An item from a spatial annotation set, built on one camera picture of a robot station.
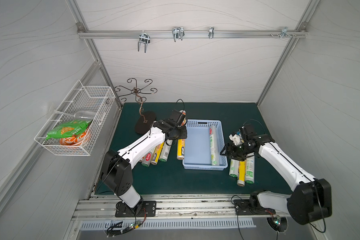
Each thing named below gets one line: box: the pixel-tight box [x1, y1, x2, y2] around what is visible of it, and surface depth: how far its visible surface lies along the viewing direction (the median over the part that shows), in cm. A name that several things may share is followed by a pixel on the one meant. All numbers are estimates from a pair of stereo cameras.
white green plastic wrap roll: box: [209, 125, 220, 166], surface depth 95 cm
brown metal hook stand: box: [115, 78, 158, 134], surface depth 88 cm
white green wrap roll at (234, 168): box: [229, 159, 239, 178], surface depth 85 cm
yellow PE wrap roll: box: [150, 142, 165, 166], surface depth 90 cm
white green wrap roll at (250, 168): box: [245, 152, 255, 184], surface depth 84 cm
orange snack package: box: [59, 131, 87, 146], surface depth 61 cm
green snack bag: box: [45, 119, 93, 140], surface depth 56 cm
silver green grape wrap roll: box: [141, 146, 156, 167], surface depth 88 cm
